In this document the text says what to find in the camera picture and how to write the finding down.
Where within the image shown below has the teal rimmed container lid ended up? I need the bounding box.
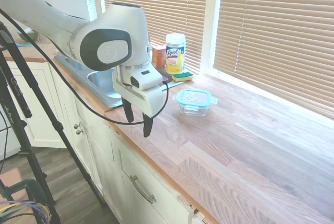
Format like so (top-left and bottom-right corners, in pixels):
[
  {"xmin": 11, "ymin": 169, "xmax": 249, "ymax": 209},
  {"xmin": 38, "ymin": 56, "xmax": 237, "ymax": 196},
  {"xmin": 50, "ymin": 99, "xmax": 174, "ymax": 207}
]
[{"xmin": 172, "ymin": 88, "xmax": 218, "ymax": 111}]

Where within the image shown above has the brushed metal bar handle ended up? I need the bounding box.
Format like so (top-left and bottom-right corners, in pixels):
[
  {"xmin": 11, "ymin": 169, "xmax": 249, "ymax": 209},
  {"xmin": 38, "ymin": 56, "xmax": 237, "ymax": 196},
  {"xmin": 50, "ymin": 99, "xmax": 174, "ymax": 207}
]
[{"xmin": 129, "ymin": 175, "xmax": 156, "ymax": 205}]

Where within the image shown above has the beige blind above sink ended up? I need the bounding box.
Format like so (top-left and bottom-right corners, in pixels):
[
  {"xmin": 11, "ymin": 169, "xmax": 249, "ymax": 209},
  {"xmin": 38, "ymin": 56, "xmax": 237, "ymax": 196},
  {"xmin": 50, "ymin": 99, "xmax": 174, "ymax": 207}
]
[{"xmin": 100, "ymin": 0, "xmax": 209, "ymax": 76}]

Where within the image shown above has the brown cardboard sheet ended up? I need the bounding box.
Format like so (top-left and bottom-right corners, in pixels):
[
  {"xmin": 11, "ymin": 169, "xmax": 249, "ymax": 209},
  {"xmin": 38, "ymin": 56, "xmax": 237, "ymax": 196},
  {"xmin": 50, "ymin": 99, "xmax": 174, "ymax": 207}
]
[{"xmin": 0, "ymin": 168, "xmax": 29, "ymax": 209}]

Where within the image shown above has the purple cable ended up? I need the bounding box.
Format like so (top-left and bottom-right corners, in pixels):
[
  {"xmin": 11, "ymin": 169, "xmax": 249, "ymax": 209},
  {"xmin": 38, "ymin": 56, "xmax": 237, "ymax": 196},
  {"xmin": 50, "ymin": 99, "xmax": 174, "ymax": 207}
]
[{"xmin": 0, "ymin": 200, "xmax": 45, "ymax": 210}]

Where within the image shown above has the yellow green sponge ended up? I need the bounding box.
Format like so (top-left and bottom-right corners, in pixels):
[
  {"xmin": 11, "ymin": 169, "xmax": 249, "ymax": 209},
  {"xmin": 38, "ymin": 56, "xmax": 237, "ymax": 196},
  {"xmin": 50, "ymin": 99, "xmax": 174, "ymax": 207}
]
[{"xmin": 171, "ymin": 72, "xmax": 195, "ymax": 83}]

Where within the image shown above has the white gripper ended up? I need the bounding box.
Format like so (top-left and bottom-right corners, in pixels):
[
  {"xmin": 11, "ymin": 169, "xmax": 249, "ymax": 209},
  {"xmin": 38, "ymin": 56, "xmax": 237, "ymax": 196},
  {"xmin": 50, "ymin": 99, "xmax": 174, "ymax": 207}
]
[{"xmin": 112, "ymin": 72, "xmax": 163, "ymax": 138}]

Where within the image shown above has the white base cabinet run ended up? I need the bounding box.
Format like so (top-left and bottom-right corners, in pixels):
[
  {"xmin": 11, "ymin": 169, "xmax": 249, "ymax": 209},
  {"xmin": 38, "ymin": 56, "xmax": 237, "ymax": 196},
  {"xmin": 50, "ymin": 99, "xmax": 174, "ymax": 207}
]
[{"xmin": 49, "ymin": 62, "xmax": 212, "ymax": 224}]

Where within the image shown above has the teal mat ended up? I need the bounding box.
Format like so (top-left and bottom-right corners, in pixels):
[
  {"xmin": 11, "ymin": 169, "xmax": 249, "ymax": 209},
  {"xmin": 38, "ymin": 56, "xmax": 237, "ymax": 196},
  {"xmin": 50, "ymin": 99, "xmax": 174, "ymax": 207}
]
[{"xmin": 15, "ymin": 41, "xmax": 42, "ymax": 49}]

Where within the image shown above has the yellow cable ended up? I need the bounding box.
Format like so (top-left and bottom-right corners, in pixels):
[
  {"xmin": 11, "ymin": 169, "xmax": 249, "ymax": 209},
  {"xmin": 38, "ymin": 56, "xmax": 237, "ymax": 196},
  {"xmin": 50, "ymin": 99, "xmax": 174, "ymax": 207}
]
[{"xmin": 0, "ymin": 203, "xmax": 51, "ymax": 221}]

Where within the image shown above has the black camera tripod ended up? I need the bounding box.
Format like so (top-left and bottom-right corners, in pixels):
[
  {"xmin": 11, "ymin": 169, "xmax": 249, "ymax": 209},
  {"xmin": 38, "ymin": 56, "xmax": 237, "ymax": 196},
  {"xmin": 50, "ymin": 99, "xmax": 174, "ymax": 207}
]
[{"xmin": 0, "ymin": 20, "xmax": 106, "ymax": 224}]

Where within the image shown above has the stainless steel sink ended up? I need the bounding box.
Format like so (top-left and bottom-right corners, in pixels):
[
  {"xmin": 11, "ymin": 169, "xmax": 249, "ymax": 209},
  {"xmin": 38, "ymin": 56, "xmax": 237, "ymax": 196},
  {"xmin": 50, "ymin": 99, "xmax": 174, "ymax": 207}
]
[{"xmin": 53, "ymin": 53, "xmax": 195, "ymax": 109}]

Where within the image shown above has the green bowl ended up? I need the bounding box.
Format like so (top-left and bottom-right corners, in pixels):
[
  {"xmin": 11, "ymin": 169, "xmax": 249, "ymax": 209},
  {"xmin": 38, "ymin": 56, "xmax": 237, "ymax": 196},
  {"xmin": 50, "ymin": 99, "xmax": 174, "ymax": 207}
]
[{"xmin": 17, "ymin": 29, "xmax": 40, "ymax": 43}]

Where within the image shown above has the clear glass food container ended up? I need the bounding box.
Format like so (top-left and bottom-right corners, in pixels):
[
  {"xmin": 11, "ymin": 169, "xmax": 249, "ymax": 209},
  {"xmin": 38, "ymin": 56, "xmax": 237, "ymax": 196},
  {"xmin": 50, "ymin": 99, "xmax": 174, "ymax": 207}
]
[{"xmin": 178, "ymin": 98, "xmax": 213, "ymax": 117}]

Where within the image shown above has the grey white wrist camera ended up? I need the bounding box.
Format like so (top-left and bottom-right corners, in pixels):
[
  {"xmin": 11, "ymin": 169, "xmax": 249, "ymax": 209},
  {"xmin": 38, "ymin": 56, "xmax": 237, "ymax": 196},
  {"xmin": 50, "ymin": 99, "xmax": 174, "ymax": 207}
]
[{"xmin": 129, "ymin": 68, "xmax": 164, "ymax": 91}]

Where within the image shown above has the large beige window blind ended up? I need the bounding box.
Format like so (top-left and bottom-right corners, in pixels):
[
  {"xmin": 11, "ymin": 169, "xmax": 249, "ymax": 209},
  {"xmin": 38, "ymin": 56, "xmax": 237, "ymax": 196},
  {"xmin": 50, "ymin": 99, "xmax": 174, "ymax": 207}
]
[{"xmin": 212, "ymin": 0, "xmax": 334, "ymax": 119}]

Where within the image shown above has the orange baking soda box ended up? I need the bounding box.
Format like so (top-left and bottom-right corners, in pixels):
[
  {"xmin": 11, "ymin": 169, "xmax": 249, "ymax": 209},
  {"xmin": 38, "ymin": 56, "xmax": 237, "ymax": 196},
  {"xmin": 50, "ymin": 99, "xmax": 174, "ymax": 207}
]
[{"xmin": 152, "ymin": 45, "xmax": 168, "ymax": 68}]

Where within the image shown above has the Lysol wipes canister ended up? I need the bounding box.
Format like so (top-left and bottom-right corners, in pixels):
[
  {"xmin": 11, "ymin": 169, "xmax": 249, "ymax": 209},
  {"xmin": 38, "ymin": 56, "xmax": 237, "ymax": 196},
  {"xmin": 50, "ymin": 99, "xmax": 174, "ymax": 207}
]
[{"xmin": 165, "ymin": 32, "xmax": 187, "ymax": 75}]

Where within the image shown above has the green clamp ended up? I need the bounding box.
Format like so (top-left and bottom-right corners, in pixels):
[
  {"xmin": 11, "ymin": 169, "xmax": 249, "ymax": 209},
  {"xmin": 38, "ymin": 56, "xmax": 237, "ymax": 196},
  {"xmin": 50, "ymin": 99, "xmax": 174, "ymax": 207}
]
[{"xmin": 0, "ymin": 178, "xmax": 50, "ymax": 210}]

